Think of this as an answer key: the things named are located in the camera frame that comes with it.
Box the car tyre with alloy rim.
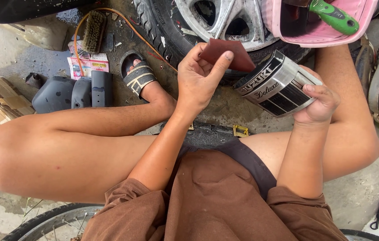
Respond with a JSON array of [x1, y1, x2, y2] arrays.
[[133, 0, 312, 84]]

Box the green handled scraper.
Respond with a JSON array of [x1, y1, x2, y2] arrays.
[[283, 0, 360, 35]]

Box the black vehicle body panel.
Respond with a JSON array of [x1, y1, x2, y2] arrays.
[[0, 0, 89, 25]]

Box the chrome motorcycle emblem cover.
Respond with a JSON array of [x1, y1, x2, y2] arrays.
[[233, 50, 324, 118]]

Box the person's left hand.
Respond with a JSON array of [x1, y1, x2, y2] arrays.
[[175, 42, 235, 116]]

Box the person's left leg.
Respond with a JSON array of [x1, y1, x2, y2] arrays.
[[0, 60, 190, 205]]

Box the flat grey plastic cover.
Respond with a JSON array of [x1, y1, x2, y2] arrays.
[[91, 70, 114, 108]]

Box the person's right leg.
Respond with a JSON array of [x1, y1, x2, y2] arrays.
[[240, 44, 379, 183]]

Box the person's leg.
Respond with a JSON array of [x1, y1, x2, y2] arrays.
[[0, 60, 190, 205], [240, 44, 379, 183]]

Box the orange hose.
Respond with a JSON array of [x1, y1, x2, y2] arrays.
[[73, 7, 178, 76]]

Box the pink plastic basket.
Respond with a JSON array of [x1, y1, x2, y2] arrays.
[[261, 0, 379, 48]]

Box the printed sachet strip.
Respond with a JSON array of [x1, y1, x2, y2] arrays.
[[67, 40, 110, 81]]

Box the black striped sandal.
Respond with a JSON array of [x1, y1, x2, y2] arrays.
[[120, 50, 158, 104]]

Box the person's right hand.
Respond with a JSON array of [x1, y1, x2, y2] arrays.
[[292, 65, 341, 125]]

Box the low black seat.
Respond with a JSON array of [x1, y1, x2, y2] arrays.
[[157, 120, 253, 149]]

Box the yellow metal clip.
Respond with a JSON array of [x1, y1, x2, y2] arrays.
[[232, 125, 249, 138]]

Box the small grey plastic cover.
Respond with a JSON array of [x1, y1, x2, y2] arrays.
[[71, 78, 92, 109]]

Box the dark curved metal part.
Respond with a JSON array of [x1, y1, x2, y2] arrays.
[[354, 37, 375, 98]]

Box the dark shorts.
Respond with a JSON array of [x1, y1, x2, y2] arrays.
[[164, 137, 277, 201]]

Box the spoked bicycle wheel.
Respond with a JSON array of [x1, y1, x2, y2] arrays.
[[0, 202, 104, 241]]

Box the large grey plastic cover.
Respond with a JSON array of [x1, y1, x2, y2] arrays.
[[31, 76, 76, 114]]

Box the black rubber tyre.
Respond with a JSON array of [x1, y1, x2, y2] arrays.
[[340, 229, 379, 241]]

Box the wooden bristle brush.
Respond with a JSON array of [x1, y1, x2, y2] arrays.
[[82, 10, 108, 55]]

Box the brown shirt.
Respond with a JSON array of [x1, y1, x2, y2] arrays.
[[82, 149, 349, 241]]

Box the reddish brown sandpaper sheet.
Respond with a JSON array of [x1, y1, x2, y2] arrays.
[[199, 38, 256, 72]]

